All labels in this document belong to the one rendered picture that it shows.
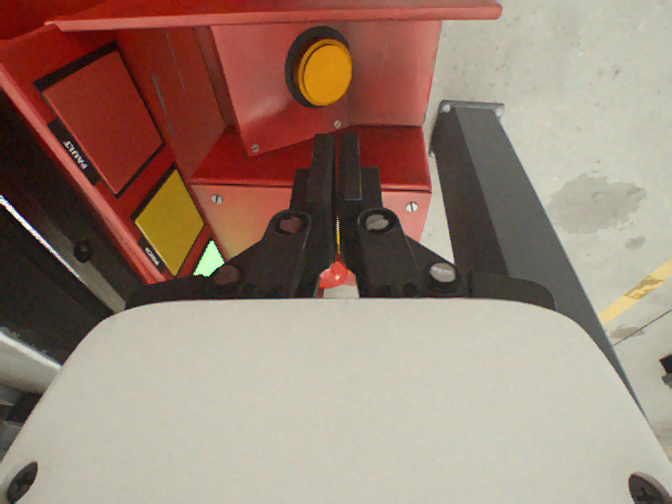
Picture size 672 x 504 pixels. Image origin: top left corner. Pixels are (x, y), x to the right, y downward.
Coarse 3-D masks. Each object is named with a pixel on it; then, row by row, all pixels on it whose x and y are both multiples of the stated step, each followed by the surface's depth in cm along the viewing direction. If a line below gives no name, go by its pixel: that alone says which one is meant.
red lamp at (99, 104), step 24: (96, 72) 12; (120, 72) 13; (48, 96) 11; (72, 96) 11; (96, 96) 12; (120, 96) 14; (72, 120) 11; (96, 120) 12; (120, 120) 14; (144, 120) 15; (96, 144) 12; (120, 144) 14; (144, 144) 15; (96, 168) 13; (120, 168) 14
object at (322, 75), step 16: (304, 48) 18; (320, 48) 18; (336, 48) 18; (304, 64) 18; (320, 64) 18; (336, 64) 19; (304, 80) 18; (320, 80) 19; (336, 80) 19; (304, 96) 19; (320, 96) 20; (336, 96) 20
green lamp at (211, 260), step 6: (210, 246) 22; (210, 252) 22; (216, 252) 23; (204, 258) 22; (210, 258) 22; (216, 258) 23; (204, 264) 22; (210, 264) 22; (216, 264) 23; (198, 270) 21; (204, 270) 22; (210, 270) 22
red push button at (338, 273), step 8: (336, 248) 22; (336, 256) 20; (336, 264) 20; (344, 264) 20; (328, 272) 20; (336, 272) 20; (344, 272) 21; (320, 280) 21; (328, 280) 21; (336, 280) 21; (344, 280) 21
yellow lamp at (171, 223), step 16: (176, 176) 18; (160, 192) 17; (176, 192) 18; (160, 208) 17; (176, 208) 18; (192, 208) 20; (144, 224) 16; (160, 224) 17; (176, 224) 18; (192, 224) 20; (160, 240) 17; (176, 240) 18; (192, 240) 20; (160, 256) 17; (176, 256) 18; (176, 272) 18
